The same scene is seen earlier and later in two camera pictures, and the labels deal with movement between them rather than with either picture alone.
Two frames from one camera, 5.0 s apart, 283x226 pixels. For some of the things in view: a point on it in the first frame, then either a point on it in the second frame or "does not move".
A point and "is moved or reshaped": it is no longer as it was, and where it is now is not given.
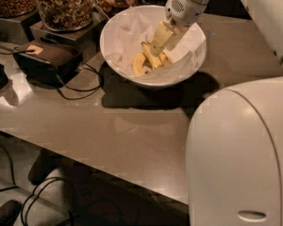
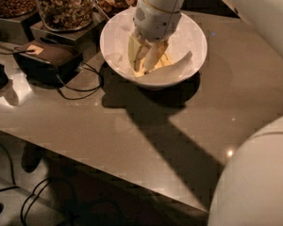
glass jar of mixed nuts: (65, 8) does not move
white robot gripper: (183, 12) → (156, 24)
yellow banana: (138, 65) does not move
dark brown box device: (47, 63) does not move
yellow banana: (156, 60) is moved or reshaped
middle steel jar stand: (85, 39) does not move
